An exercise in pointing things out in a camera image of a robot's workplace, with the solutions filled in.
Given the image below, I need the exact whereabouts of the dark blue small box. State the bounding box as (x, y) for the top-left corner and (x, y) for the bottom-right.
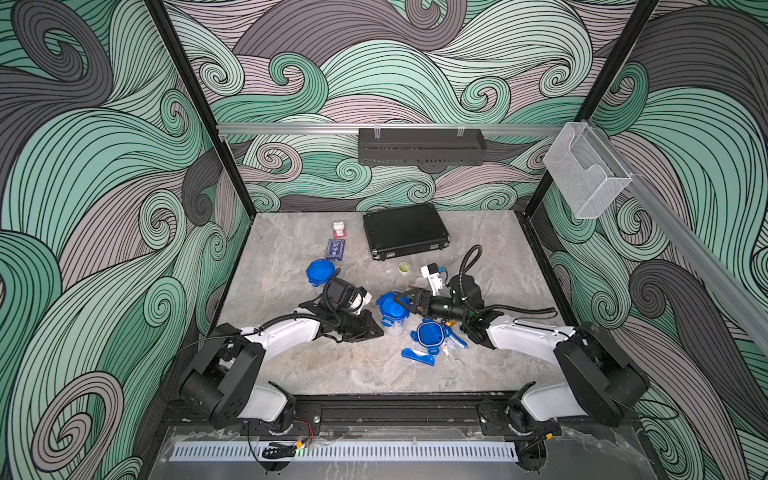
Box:
(325, 238), (346, 261)

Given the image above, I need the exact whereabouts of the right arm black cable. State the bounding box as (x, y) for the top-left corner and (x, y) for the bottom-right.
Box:
(458, 244), (559, 319)

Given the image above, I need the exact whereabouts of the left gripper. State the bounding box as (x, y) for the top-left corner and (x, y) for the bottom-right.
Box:
(332, 311), (383, 342)

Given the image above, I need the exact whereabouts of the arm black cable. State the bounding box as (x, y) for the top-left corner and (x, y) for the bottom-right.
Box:
(179, 269), (343, 361)
(458, 244), (559, 319)

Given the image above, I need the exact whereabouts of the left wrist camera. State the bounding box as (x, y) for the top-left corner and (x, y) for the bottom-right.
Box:
(322, 278), (372, 315)

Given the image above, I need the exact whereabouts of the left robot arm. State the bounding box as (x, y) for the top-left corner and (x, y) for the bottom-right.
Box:
(177, 303), (384, 434)

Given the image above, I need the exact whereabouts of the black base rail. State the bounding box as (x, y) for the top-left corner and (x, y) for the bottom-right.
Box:
(157, 392), (637, 434)

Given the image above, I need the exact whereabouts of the small pink-capped bottle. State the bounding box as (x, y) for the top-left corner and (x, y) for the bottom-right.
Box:
(332, 221), (347, 239)

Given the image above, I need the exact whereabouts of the white slotted cable duct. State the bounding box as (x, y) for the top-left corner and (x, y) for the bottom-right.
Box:
(169, 440), (518, 463)

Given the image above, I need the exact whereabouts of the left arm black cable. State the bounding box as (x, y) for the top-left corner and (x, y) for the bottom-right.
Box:
(179, 269), (343, 361)

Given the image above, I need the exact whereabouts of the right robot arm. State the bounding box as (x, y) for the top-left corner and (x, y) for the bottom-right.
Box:
(393, 288), (650, 436)

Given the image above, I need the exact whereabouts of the black hard case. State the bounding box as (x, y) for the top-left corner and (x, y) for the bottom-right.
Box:
(363, 203), (450, 261)

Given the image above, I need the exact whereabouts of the clear acrylic wall holder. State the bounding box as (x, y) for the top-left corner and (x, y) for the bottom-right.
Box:
(544, 121), (632, 219)

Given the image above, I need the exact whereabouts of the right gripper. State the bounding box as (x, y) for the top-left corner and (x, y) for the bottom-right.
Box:
(394, 290), (469, 324)

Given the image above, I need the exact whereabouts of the toothpaste and brush packet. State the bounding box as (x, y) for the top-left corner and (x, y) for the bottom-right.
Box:
(441, 327), (468, 358)

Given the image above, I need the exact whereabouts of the blue-lid container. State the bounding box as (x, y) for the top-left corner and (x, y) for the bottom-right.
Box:
(306, 259), (336, 287)
(376, 292), (410, 336)

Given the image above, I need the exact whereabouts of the black wall shelf tray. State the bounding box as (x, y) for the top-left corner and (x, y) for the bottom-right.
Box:
(357, 127), (488, 172)

